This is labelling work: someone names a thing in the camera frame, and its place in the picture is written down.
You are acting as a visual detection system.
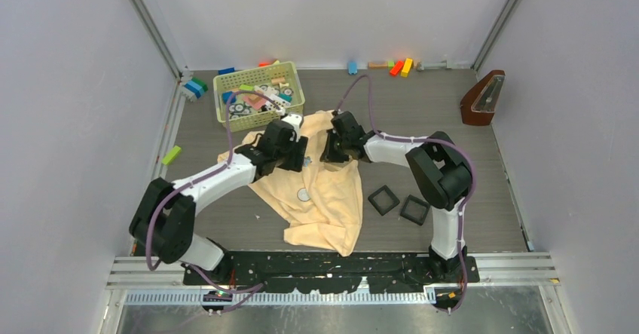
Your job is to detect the blue green stacked blocks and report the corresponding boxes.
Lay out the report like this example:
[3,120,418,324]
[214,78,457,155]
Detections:
[181,78,209,102]

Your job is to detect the tan wooden block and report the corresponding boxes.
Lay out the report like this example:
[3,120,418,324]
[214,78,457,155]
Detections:
[368,61,388,69]

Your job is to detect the lime green block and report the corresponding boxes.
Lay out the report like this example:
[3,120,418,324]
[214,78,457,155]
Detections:
[161,146,182,166]

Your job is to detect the round silver badge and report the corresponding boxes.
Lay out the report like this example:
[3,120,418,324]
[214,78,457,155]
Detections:
[297,188,310,202]

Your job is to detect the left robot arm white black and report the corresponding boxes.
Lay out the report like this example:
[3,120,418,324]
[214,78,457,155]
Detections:
[129,114,308,284]

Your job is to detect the peach cloth garment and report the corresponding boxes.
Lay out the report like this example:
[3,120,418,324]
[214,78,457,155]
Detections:
[249,111,363,256]

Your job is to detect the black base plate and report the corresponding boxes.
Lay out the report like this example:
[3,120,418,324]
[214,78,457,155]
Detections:
[183,251,463,294]

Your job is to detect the pink block in basket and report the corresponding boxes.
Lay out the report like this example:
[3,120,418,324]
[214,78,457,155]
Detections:
[243,93,267,112]

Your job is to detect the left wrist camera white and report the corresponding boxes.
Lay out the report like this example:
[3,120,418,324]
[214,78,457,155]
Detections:
[280,113,304,141]

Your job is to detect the yellow block by wall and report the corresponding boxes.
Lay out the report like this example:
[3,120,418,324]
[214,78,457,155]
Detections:
[400,58,414,78]

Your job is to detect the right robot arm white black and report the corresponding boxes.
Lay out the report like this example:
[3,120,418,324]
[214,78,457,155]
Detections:
[322,112,476,282]

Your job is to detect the brown wooden metronome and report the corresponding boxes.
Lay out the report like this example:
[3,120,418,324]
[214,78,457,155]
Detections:
[460,70,506,127]

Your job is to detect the black square box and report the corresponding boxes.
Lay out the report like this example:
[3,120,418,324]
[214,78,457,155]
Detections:
[399,195,431,226]
[368,185,400,216]

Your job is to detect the blue block behind basket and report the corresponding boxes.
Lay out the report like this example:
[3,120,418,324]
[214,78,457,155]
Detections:
[218,67,236,75]

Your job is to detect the orange red block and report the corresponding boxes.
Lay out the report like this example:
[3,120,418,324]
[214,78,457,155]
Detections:
[389,60,404,76]

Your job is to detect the green plastic basket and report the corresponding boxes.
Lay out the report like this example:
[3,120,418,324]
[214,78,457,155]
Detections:
[212,62,305,132]

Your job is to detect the light blue block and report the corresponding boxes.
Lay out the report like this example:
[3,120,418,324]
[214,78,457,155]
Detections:
[347,60,358,75]

